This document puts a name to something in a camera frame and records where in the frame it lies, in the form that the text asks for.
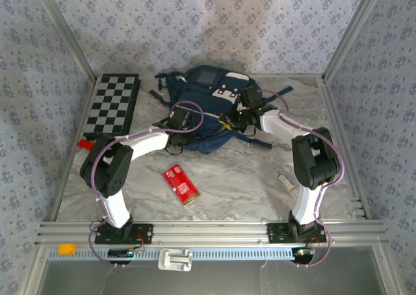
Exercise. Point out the aluminium side rail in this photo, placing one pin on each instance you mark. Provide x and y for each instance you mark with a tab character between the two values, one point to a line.
79	129
338	113

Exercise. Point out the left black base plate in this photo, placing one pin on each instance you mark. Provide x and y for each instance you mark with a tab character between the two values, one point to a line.
143	235

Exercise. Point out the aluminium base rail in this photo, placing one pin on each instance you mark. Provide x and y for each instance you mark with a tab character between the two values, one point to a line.
211	233

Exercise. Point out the clear plastic tube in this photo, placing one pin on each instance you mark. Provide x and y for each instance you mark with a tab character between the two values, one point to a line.
286	183

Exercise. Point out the small red block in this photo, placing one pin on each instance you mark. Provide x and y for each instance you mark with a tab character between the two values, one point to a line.
85	144

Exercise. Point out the white plastic bracket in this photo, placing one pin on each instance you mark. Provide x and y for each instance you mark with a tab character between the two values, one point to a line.
175	259

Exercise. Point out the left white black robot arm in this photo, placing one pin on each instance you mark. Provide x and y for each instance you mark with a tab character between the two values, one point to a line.
149	142

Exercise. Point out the orange plastic block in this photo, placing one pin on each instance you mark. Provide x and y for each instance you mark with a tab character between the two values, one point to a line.
67	249

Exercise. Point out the right small circuit board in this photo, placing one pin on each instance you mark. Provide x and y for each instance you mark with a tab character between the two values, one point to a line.
304	252

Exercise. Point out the small circuit board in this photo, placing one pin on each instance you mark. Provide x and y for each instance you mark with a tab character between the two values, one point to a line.
304	252
120	252

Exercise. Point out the grey metal panel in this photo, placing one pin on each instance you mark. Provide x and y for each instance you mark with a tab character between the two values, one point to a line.
227	282

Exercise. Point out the aluminium frame post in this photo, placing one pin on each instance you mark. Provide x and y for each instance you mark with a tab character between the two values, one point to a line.
354	32
65	32

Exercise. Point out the navy blue student backpack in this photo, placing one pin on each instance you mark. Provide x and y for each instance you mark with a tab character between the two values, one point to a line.
201	93

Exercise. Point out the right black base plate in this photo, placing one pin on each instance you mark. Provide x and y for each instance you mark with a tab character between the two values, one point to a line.
276	233

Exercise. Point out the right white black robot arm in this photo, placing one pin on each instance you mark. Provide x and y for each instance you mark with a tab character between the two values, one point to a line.
282	124

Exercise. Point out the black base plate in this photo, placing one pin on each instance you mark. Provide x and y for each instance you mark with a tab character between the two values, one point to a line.
143	235
276	233

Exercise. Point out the black grey chessboard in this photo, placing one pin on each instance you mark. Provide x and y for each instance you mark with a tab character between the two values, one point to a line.
110	106

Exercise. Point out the left small circuit board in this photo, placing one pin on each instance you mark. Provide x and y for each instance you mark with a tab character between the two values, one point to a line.
120	252

